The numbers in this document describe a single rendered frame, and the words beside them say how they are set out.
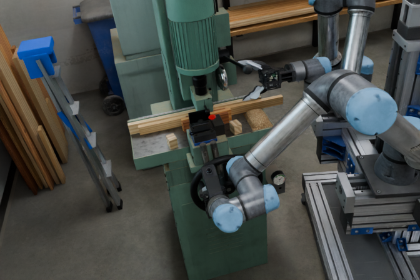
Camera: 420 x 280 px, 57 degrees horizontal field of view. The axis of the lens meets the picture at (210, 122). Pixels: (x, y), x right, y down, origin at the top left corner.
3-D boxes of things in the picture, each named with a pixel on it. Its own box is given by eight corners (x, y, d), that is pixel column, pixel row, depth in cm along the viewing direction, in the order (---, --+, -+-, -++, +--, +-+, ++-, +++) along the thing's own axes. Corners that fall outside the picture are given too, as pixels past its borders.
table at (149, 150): (137, 186, 150) (134, 174, 146) (132, 141, 174) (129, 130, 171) (285, 151, 158) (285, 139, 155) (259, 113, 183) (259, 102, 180)
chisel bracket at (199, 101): (198, 117, 165) (195, 100, 160) (191, 102, 176) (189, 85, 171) (215, 114, 166) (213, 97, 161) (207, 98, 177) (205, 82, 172)
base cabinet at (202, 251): (188, 285, 206) (167, 188, 166) (171, 208, 253) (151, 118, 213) (269, 263, 212) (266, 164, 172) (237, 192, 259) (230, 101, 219)
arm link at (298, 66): (296, 59, 151) (297, 79, 153) (285, 61, 150) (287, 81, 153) (305, 62, 144) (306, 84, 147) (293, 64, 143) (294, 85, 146)
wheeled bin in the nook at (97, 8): (103, 122, 348) (71, 17, 294) (98, 94, 392) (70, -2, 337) (172, 105, 361) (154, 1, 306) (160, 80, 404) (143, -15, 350)
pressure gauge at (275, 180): (272, 189, 173) (272, 175, 168) (269, 184, 176) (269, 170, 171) (285, 186, 174) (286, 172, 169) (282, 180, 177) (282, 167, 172)
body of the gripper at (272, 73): (264, 71, 140) (295, 65, 142) (256, 67, 148) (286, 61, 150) (266, 91, 143) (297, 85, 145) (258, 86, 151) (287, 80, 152)
